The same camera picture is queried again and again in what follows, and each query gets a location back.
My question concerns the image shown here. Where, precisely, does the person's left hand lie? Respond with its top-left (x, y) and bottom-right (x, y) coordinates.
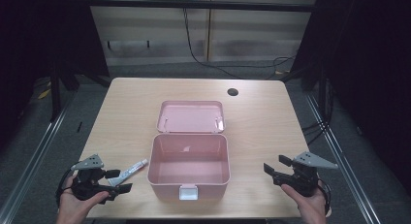
top-left (57, 175), bottom-right (111, 224)

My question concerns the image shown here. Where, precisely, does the black horizontal metal bar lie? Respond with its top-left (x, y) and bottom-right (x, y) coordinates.
top-left (86, 0), bottom-right (320, 14)

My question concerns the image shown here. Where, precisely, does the pink plastic box with lid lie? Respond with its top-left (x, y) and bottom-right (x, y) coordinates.
top-left (146, 100), bottom-right (232, 202)

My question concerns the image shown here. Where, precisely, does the black metal stand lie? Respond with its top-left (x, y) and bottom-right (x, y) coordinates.
top-left (47, 63), bottom-right (112, 123)
top-left (280, 63), bottom-right (328, 121)

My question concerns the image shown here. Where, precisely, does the white ointment tube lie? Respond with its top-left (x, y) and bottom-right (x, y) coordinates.
top-left (107, 158), bottom-right (149, 187)

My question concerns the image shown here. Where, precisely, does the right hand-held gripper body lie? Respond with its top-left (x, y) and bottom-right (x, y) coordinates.
top-left (272, 151), bottom-right (339, 198)

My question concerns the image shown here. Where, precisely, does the bundle of black cables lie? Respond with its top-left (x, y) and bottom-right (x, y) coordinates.
top-left (300, 78), bottom-right (334, 146)

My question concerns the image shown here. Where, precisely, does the hand-held gripper cable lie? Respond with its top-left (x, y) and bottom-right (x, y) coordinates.
top-left (317, 178), bottom-right (333, 217)
top-left (54, 161), bottom-right (80, 208)

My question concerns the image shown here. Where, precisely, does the yellow floor tape piece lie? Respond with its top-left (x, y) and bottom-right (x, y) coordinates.
top-left (37, 87), bottom-right (52, 101)

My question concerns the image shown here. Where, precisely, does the aluminium floor rail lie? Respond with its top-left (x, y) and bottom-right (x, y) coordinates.
top-left (0, 89), bottom-right (79, 224)
top-left (303, 92), bottom-right (382, 224)

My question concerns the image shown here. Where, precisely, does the black power cable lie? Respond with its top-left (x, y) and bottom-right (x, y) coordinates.
top-left (182, 0), bottom-right (297, 80)

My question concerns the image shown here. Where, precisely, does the right hand-held gripper cable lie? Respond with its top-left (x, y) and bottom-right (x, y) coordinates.
top-left (317, 178), bottom-right (333, 217)

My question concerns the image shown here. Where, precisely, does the left hand-held gripper cable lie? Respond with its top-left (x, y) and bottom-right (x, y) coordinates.
top-left (54, 161), bottom-right (80, 208)

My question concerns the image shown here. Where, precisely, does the person's right hand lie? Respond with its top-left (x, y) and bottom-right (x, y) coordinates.
top-left (279, 183), bottom-right (329, 224)

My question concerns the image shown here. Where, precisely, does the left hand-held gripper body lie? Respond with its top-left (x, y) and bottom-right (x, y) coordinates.
top-left (70, 153), bottom-right (112, 202)

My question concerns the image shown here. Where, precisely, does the black curtain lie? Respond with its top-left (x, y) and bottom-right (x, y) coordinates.
top-left (290, 0), bottom-right (411, 198)
top-left (0, 0), bottom-right (111, 150)

